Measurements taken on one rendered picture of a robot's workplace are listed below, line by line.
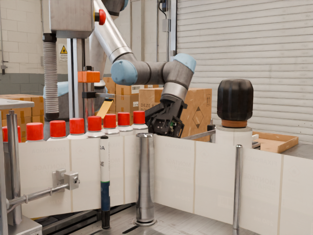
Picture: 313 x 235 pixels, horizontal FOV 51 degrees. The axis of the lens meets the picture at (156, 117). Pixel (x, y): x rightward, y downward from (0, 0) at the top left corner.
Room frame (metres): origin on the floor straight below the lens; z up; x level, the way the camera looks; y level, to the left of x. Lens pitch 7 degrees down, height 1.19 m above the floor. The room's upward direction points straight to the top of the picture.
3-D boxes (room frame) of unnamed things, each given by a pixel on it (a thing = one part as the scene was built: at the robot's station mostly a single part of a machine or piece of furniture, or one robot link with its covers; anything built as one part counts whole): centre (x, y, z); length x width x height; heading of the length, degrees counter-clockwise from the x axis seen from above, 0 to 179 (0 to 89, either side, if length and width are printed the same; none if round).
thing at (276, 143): (1.65, -0.55, 0.85); 0.30 x 0.26 x 0.04; 141
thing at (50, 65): (0.81, 0.26, 1.18); 0.04 x 0.04 x 0.21
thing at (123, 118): (0.88, 0.09, 0.98); 0.05 x 0.05 x 0.20
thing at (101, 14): (0.82, 0.14, 1.32); 0.04 x 0.03 x 0.04; 16
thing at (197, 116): (1.61, -0.10, 0.99); 0.30 x 0.24 x 0.27; 144
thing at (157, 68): (1.10, 0.01, 1.19); 0.11 x 0.11 x 0.08; 50
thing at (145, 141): (0.65, 0.02, 0.97); 0.05 x 0.05 x 0.19
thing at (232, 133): (0.76, -0.18, 1.03); 0.09 x 0.09 x 0.30
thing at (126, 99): (5.31, 0.41, 0.57); 1.20 x 0.85 x 1.14; 145
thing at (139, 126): (0.91, 0.05, 0.98); 0.05 x 0.05 x 0.20
